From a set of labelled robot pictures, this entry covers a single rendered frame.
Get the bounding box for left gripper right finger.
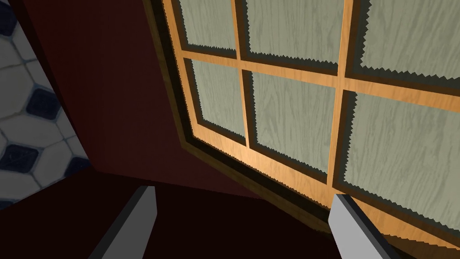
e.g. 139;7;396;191
328;193;402;259

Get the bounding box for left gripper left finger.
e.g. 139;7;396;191
88;185;158;259

